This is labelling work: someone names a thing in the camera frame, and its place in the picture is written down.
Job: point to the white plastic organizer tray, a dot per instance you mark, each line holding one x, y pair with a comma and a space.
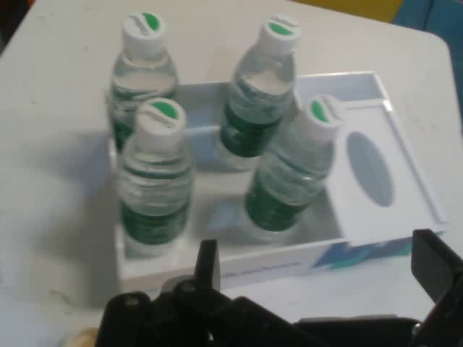
398, 173

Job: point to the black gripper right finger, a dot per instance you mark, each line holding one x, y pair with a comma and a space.
434, 260

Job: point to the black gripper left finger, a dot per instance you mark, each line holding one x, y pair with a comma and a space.
208, 264

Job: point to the clear water bottle white cap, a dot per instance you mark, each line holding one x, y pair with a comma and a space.
143, 72
155, 180
289, 180
260, 90

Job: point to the blue low foam block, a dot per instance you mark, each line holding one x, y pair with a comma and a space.
434, 18

